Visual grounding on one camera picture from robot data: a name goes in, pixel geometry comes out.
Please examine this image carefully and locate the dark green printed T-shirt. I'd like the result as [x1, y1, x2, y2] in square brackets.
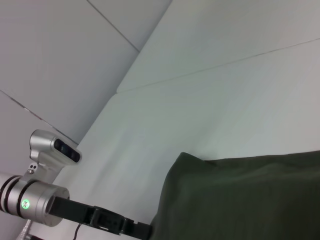
[148, 151, 320, 240]

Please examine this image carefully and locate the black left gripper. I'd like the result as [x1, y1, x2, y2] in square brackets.
[48, 196, 153, 240]

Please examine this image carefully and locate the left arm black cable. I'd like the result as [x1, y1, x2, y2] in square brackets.
[16, 219, 83, 240]

